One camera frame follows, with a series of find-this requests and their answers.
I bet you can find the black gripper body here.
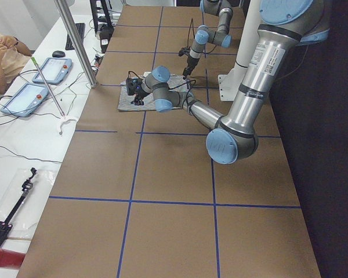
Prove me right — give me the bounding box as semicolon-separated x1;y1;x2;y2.
125;71;147;100
178;47;200;72

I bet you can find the navy white striped polo shirt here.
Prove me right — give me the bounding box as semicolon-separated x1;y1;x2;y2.
117;74;193;112

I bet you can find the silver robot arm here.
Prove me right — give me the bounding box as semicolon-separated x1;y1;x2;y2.
179;1;233;79
126;1;332;164

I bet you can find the black power box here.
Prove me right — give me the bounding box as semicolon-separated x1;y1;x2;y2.
99;24;114;53

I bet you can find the white plastic hook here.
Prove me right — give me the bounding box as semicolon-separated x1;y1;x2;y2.
57;115;78;135

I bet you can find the black keyboard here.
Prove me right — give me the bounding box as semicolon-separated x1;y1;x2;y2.
64;22;86;50

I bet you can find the far blue teach pendant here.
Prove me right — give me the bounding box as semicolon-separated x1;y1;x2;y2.
40;57;73;85

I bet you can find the blue teach pendant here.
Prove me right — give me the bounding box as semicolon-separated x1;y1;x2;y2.
40;57;73;85
0;83;49;117

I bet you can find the black computer mouse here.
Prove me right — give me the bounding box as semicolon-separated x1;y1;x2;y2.
52;50;66;58

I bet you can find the green tipped metal rod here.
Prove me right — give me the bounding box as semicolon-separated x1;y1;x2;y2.
31;57;66;118

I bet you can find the near blue teach pendant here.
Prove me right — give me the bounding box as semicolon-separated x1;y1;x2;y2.
0;83;49;117

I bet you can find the seated person beige shirt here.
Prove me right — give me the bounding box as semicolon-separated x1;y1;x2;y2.
0;33;32;94

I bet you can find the black tripod stick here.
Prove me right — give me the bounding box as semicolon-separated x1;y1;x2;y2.
0;167;37;247

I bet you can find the red cylinder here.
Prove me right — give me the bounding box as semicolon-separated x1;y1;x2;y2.
0;248;26;269

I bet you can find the white mounting post base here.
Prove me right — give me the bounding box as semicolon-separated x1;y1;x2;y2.
218;0;261;101

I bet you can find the aluminium frame post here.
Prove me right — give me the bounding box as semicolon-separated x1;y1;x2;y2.
54;0;97;88

